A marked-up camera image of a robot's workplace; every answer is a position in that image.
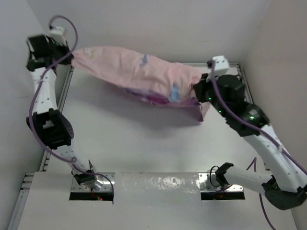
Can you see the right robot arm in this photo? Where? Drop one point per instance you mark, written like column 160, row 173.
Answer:
column 286, row 186

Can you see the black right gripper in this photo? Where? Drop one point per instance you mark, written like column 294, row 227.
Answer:
column 200, row 86

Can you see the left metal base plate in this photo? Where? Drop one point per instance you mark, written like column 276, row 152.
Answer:
column 98, row 183

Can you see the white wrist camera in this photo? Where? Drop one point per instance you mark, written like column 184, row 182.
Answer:
column 218, row 65
column 58, row 34

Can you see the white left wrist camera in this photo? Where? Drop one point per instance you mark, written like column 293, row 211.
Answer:
column 58, row 34

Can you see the pink pillowcase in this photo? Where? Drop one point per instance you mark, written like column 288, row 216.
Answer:
column 153, row 80

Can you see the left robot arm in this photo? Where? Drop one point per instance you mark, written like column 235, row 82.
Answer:
column 49, row 126

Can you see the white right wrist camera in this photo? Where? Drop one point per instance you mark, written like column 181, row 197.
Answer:
column 218, row 65

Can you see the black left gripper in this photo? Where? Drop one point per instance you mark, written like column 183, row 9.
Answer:
column 53, row 43

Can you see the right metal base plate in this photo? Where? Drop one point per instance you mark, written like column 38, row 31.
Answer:
column 208, row 184

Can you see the white front cover board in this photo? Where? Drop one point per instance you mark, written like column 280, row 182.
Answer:
column 143, row 201

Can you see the metal base plate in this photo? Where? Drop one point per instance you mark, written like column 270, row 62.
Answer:
column 208, row 184
column 98, row 183

